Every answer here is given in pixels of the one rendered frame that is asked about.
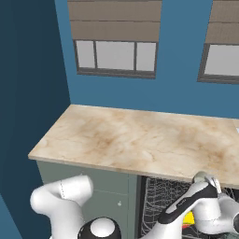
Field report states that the grey wire dishwasher rack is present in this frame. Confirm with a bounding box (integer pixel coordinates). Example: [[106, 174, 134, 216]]
[[140, 176, 239, 239]]

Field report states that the grey-green drawer front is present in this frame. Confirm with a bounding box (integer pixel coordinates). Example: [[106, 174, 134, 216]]
[[36, 160, 131, 196]]

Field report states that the dishwasher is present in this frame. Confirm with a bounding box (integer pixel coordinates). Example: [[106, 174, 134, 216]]
[[137, 175, 239, 239]]

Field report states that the window with beige blind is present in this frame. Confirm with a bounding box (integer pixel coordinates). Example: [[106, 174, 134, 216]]
[[197, 0, 239, 85], [66, 0, 163, 80]]

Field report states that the yellow and red object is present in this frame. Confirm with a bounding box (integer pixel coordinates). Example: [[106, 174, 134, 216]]
[[181, 211, 196, 231]]

